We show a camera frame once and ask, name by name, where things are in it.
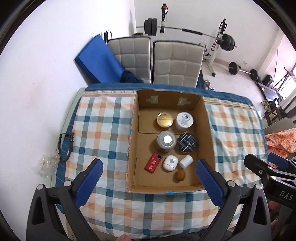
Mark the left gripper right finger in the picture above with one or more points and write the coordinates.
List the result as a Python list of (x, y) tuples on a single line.
[(254, 221)]

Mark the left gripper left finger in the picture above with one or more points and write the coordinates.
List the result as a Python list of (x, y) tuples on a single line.
[(44, 222)]

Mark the brown walnut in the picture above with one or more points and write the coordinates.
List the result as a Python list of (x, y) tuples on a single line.
[(180, 175)]

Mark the white cylinder container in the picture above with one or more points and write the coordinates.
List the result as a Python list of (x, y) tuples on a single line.
[(186, 161)]

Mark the black patterned round tin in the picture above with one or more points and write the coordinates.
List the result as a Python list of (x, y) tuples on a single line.
[(187, 142)]

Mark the white rounded case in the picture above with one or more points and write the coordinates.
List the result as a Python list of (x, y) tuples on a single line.
[(170, 163)]

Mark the white cream jar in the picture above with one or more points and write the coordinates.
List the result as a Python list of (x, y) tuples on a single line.
[(184, 121)]

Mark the red lighter box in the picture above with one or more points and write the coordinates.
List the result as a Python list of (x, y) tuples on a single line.
[(153, 163)]

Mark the brown cardboard box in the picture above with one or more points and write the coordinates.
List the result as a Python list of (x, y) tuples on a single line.
[(142, 141)]

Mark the silver round jar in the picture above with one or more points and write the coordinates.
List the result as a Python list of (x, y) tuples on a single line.
[(166, 141)]

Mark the gold round tin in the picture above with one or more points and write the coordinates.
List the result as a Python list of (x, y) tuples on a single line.
[(164, 120)]

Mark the right hand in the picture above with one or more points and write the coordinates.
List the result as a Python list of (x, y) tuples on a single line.
[(283, 227)]

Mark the left hand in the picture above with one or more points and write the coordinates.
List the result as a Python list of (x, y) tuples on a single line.
[(123, 237)]

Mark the orange floral cloth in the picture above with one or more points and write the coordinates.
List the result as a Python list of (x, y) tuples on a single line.
[(284, 140)]

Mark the crumpled clear plastic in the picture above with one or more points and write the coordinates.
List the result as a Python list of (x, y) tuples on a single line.
[(47, 165)]

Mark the small black dumbbell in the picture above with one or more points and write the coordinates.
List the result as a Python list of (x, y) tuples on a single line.
[(234, 68)]

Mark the white barbell rack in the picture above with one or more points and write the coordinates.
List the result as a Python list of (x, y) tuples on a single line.
[(210, 55)]

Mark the blue foam mat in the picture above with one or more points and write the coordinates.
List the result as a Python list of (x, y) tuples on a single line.
[(101, 66)]

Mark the left grey padded chair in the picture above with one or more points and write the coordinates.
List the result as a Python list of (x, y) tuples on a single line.
[(134, 54)]

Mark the long barbell with plates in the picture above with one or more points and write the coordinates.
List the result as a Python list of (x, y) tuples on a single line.
[(225, 41)]

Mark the black strap buckle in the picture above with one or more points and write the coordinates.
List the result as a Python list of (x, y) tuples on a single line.
[(65, 145)]

